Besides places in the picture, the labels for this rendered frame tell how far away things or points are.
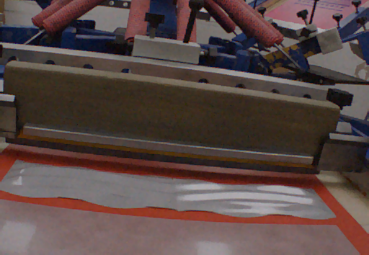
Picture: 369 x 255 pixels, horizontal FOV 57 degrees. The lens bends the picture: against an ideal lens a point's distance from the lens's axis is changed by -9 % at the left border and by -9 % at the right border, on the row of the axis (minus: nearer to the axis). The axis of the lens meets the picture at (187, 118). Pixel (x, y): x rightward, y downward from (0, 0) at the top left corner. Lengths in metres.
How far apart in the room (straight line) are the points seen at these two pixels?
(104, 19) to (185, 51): 3.90
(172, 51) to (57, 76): 0.33
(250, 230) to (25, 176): 0.23
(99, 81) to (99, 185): 0.11
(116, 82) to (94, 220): 0.15
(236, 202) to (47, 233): 0.19
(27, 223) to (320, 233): 0.28
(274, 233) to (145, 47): 0.44
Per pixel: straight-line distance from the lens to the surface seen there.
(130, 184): 0.39
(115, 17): 4.55
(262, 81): 0.68
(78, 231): 0.32
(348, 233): 0.41
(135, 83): 0.40
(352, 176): 0.54
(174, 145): 0.41
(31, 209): 0.35
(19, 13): 4.79
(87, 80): 0.41
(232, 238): 0.34
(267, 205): 0.40
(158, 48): 0.69
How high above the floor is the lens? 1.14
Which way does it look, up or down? 17 degrees down
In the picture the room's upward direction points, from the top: 10 degrees clockwise
